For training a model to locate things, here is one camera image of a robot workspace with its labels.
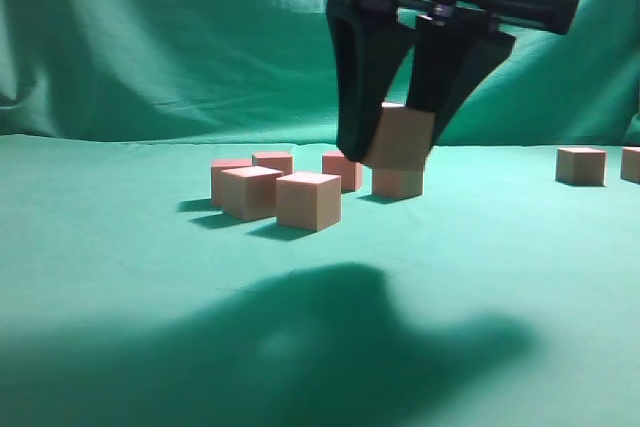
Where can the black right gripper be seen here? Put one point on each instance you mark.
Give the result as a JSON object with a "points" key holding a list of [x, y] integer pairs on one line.
{"points": [[450, 60]]}

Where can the pink foam cube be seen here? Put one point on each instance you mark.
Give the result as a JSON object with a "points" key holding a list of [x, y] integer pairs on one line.
{"points": [[308, 200], [351, 173], [217, 183], [250, 192], [277, 160], [630, 164], [580, 166], [397, 184], [402, 140]]}

